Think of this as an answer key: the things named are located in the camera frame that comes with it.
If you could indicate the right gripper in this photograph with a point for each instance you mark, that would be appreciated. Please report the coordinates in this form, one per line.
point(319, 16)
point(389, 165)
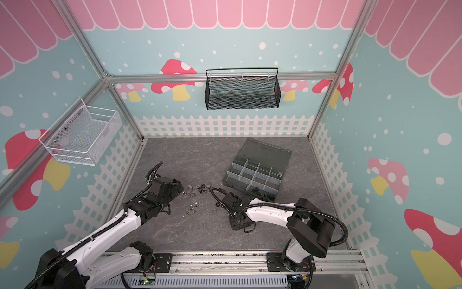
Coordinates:
point(232, 225)

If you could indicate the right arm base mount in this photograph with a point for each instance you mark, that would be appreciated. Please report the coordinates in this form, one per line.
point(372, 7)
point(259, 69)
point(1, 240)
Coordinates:
point(278, 262)

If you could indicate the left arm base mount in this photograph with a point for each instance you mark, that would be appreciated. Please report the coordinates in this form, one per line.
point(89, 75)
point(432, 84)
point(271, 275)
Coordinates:
point(156, 263)

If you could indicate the white wire mesh basket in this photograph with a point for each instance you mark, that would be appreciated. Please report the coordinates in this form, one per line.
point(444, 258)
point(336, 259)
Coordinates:
point(82, 136)

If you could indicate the green compartment organizer box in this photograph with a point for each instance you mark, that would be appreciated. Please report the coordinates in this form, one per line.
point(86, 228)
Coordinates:
point(258, 164)

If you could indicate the black wire mesh basket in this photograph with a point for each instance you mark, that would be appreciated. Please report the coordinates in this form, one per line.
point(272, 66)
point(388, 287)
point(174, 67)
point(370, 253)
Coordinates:
point(242, 88)

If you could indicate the aluminium rail frame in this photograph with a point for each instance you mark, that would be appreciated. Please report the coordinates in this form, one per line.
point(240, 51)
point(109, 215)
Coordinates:
point(248, 269)

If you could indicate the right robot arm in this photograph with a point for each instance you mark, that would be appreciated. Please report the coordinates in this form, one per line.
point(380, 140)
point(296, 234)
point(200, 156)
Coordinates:
point(313, 231)

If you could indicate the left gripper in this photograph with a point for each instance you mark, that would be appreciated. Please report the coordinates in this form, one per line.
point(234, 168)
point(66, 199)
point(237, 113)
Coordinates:
point(174, 191)

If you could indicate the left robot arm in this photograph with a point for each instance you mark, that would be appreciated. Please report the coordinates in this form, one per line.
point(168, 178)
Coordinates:
point(79, 265)

